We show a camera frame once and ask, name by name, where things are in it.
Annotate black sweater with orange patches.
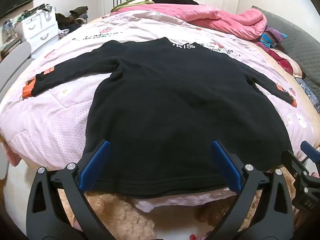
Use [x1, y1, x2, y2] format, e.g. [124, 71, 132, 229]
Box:
[32, 37, 297, 198]

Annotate striped colourful pillow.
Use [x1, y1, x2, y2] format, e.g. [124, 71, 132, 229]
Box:
[257, 26, 290, 49]

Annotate blue patterned cloth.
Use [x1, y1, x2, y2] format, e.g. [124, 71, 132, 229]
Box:
[295, 77, 320, 113]

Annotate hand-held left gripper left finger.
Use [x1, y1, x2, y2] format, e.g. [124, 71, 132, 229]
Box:
[26, 139, 118, 240]

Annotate pile of dark clothes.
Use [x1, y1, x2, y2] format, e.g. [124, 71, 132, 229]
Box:
[55, 5, 90, 34]

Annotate grey chair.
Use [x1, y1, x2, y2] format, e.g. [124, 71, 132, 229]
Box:
[0, 42, 35, 100]

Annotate pink strawberry print bedsheet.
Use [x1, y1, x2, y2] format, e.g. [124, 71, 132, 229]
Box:
[0, 11, 320, 213]

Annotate grey quilted headboard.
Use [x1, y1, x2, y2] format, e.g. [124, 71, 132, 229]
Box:
[251, 5, 320, 95]

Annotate red cloth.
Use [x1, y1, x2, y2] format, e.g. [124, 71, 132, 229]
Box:
[267, 48, 296, 75]

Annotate green blanket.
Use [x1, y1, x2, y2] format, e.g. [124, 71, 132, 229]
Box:
[111, 0, 155, 13]

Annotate pink comforter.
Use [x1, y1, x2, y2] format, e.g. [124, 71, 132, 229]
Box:
[117, 3, 268, 40]

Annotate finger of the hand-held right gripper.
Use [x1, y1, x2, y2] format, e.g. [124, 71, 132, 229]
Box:
[281, 150, 312, 182]
[301, 141, 320, 164]

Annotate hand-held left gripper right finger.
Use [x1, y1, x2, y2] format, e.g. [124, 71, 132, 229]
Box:
[207, 139, 295, 240]

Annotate white drawer cabinet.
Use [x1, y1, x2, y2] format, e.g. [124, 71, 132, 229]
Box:
[15, 5, 59, 53]

